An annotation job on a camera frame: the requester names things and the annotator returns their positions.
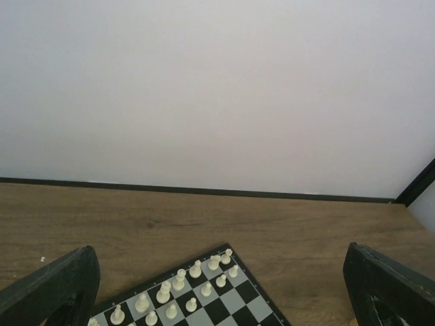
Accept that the white chess pieces group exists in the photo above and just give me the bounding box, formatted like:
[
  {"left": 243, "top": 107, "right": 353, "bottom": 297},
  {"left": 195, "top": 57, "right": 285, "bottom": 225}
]
[{"left": 88, "top": 248, "right": 239, "bottom": 326}]

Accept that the black aluminium frame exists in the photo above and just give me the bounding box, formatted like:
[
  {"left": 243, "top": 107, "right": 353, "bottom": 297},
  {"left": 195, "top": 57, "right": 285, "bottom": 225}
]
[{"left": 1, "top": 161, "right": 434, "bottom": 207}]

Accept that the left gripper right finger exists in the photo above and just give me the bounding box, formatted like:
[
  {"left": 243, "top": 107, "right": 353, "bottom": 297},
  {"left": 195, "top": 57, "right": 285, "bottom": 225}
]
[{"left": 343, "top": 242, "right": 434, "bottom": 325}]

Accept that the black and white chessboard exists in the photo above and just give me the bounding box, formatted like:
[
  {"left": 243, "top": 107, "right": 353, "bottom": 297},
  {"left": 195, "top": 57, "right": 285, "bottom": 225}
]
[{"left": 87, "top": 242, "right": 293, "bottom": 326}]

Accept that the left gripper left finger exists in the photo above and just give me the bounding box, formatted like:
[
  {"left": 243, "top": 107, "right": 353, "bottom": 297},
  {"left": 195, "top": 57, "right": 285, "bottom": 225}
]
[{"left": 1, "top": 246, "right": 101, "bottom": 325}]

